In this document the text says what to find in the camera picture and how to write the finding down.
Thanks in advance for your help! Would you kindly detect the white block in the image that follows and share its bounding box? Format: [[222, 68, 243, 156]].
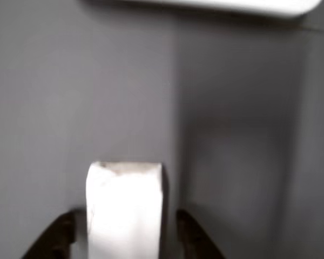
[[85, 161, 170, 259]]

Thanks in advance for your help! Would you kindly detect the dark grey table mat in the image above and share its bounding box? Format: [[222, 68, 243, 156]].
[[0, 0, 324, 259]]

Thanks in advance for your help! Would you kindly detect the white device with round knobs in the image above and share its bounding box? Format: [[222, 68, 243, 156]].
[[88, 0, 323, 19]]

